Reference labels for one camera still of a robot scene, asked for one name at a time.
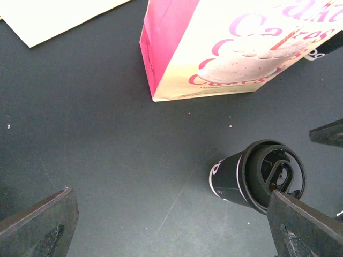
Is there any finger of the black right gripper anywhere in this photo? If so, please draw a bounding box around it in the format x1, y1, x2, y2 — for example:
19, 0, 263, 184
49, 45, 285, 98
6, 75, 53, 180
309, 119, 343, 148

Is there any black paper coffee cup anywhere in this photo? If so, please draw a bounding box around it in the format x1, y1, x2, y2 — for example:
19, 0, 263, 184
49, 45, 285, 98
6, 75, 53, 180
208, 152, 251, 207

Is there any cream cakes paper bag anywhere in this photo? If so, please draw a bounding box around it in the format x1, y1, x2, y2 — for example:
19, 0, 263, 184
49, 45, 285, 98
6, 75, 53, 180
139, 1, 342, 102

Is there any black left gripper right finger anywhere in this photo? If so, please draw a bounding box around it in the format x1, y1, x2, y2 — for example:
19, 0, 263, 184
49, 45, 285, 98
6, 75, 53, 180
267, 190, 342, 256

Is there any black cup lid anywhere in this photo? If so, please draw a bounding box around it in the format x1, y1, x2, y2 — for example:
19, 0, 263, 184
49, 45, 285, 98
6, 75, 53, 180
236, 139, 306, 215

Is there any plain brown paper bag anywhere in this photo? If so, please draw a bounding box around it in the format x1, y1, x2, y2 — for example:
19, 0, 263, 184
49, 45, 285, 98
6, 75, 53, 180
1, 0, 127, 48

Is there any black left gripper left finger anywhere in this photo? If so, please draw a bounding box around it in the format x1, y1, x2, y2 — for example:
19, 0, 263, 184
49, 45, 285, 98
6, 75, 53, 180
1, 187, 79, 256

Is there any stack of paper cups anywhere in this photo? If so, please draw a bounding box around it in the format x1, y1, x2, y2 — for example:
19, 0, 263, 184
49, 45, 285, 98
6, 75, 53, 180
305, 31, 343, 61

